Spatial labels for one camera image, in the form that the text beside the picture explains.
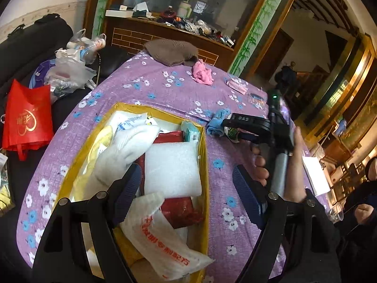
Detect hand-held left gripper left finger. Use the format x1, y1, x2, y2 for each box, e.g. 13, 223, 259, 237
32, 163, 143, 283

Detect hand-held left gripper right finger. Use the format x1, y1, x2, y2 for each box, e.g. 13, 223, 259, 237
232, 164, 342, 283

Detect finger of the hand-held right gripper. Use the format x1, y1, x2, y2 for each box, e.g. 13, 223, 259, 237
222, 113, 270, 132
234, 131, 266, 144

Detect white green-print packet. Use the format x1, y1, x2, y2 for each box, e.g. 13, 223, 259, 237
223, 126, 240, 142

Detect blue cloth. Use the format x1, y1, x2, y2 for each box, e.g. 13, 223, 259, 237
205, 108, 232, 138

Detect white cloth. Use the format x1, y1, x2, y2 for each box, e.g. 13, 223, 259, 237
94, 124, 161, 190

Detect yellow cardboard box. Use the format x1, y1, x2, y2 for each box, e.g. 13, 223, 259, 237
54, 103, 210, 283

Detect white foam sheet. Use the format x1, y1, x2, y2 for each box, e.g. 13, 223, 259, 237
144, 141, 203, 199

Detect yellow plastic bag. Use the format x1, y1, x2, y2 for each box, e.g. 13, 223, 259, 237
0, 179, 16, 213
87, 125, 115, 161

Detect red foil bag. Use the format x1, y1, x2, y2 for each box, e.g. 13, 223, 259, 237
136, 130, 205, 229

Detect teal wet wipes pack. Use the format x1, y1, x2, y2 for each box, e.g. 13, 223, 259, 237
180, 120, 201, 142

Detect white orange-print plastic bag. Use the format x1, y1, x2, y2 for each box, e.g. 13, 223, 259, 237
120, 191, 215, 280

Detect white blue-print packet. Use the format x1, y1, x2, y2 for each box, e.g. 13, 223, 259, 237
117, 114, 148, 132

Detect person's right hand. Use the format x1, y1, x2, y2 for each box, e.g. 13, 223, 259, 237
251, 126, 307, 204

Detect small blue packet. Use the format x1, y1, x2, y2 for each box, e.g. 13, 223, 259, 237
250, 92, 267, 107

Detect purple floral tablecloth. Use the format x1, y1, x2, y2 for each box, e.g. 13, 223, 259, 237
16, 50, 331, 283

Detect pink flat packet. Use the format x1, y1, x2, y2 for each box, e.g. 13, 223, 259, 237
226, 77, 248, 95

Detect pink cloth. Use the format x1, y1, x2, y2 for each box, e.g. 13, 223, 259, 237
192, 59, 215, 85

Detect brown knit hat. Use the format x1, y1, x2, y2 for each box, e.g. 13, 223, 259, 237
143, 38, 200, 67

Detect wooden glass-front cabinet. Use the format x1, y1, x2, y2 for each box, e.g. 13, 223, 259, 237
83, 0, 299, 75

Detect red shopping bag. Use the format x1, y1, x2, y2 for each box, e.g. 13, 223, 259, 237
2, 79, 54, 162

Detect white jug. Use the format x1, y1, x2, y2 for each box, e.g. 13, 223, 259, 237
177, 1, 193, 19

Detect black sofa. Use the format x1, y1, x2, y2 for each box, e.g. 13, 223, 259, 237
0, 46, 131, 272

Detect clear plastic bags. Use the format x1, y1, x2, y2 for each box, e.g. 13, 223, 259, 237
45, 29, 107, 91

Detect flat white box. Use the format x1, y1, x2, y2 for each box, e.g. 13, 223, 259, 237
105, 9, 134, 18

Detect black long bag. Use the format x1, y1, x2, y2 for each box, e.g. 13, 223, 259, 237
0, 15, 75, 81

